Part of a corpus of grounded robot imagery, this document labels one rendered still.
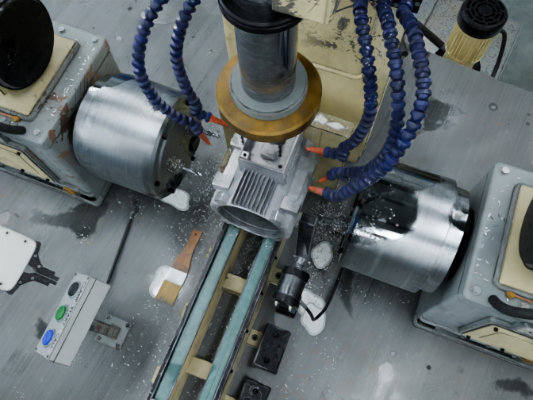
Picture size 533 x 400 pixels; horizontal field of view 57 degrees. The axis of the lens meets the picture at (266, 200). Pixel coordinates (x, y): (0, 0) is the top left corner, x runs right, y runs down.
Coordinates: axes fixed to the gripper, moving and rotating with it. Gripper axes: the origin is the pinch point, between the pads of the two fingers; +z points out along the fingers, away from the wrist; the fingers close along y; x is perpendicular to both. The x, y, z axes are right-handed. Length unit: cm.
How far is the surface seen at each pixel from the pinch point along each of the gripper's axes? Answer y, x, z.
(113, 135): 30.8, -1.8, -2.6
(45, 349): -12.1, -0.8, 6.6
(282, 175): 35.0, -28.5, 21.1
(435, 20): 151, -1, 91
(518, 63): 179, -10, 153
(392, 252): 28, -47, 38
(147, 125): 34.8, -7.7, 0.3
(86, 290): 0.6, -3.5, 7.2
